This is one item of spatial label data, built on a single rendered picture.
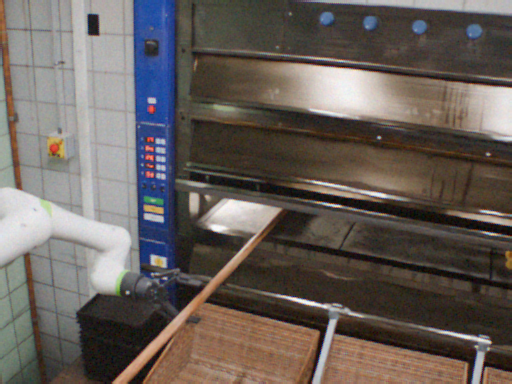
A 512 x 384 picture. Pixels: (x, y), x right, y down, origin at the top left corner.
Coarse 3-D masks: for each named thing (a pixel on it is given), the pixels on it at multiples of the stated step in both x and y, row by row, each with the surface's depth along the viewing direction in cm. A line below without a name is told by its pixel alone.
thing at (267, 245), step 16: (192, 224) 257; (208, 224) 257; (224, 240) 251; (240, 240) 248; (272, 240) 245; (288, 240) 246; (304, 256) 240; (320, 256) 237; (336, 256) 235; (352, 256) 234; (368, 256) 234; (384, 272) 229; (400, 272) 227; (416, 272) 224; (432, 272) 223; (448, 272) 224; (464, 288) 219; (480, 288) 217; (496, 288) 214
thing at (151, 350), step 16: (272, 224) 253; (256, 240) 239; (240, 256) 226; (224, 272) 214; (208, 288) 204; (192, 304) 195; (176, 320) 186; (160, 336) 178; (144, 352) 171; (128, 368) 164
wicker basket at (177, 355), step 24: (216, 312) 262; (240, 312) 258; (192, 336) 268; (216, 336) 263; (240, 336) 260; (288, 336) 251; (312, 336) 247; (168, 360) 249; (192, 360) 270; (216, 360) 265; (240, 360) 261; (264, 360) 257; (288, 360) 253; (312, 360) 245
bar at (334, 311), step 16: (160, 272) 222; (224, 288) 214; (240, 288) 212; (256, 288) 211; (304, 304) 204; (320, 304) 203; (336, 320) 201; (368, 320) 197; (384, 320) 195; (400, 320) 194; (432, 336) 191; (448, 336) 188; (464, 336) 187; (480, 336) 186; (480, 352) 185; (320, 368) 196; (480, 368) 183
